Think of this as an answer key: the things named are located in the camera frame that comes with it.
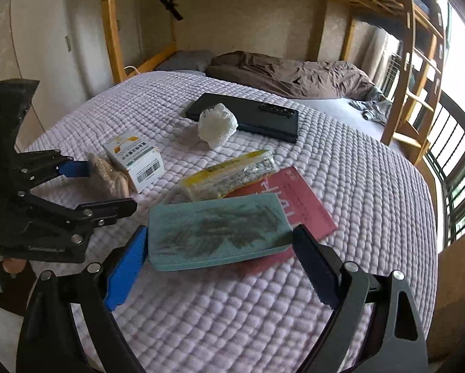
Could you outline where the grey clothing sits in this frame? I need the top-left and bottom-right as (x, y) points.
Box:
(349, 85), (392, 125)

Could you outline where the grey bed sheet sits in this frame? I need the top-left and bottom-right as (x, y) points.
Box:
(295, 97), (389, 144)

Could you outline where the lavender waffle blanket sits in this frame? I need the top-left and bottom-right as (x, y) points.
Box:
(21, 71), (439, 373)

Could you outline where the teal sponge block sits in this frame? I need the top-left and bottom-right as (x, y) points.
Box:
(147, 193), (295, 273)

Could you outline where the white medicine box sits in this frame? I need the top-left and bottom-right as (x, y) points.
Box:
(102, 134), (165, 195)

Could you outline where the wooden bunk bed frame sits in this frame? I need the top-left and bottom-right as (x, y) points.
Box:
(100, 0), (412, 84)

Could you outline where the wooden bunk ladder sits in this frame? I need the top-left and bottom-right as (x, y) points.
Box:
(380, 0), (451, 160)

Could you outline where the person's left hand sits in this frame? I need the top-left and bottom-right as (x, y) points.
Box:
(0, 246), (26, 276)

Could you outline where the beige knitted item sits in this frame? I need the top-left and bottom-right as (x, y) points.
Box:
(88, 153), (131, 198)

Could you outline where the grey pillow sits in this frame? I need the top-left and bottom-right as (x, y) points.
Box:
(155, 50), (214, 72)

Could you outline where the red cardboard box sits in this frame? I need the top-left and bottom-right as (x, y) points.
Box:
(225, 166), (338, 276)

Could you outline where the white tissue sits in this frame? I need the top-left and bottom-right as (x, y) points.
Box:
(198, 103), (239, 149)

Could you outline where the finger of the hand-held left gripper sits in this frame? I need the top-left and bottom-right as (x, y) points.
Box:
(7, 149), (94, 192)
(17, 190), (138, 237)

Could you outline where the yellow foil packet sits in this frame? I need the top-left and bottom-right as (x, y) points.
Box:
(179, 150), (276, 203)

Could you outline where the dark window railing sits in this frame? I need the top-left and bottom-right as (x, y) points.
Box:
(423, 89), (465, 249)

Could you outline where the dark blue phone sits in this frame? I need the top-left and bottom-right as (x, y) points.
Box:
(185, 92), (299, 144)

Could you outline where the brown duvet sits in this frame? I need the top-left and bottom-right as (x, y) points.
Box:
(205, 50), (377, 99)

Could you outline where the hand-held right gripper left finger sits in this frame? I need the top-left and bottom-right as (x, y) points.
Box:
(17, 224), (150, 373)

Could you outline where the white curtain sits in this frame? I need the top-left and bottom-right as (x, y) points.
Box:
(362, 27), (396, 90)

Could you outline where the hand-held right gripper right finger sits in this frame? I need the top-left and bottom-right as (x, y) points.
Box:
(292, 224), (429, 373)

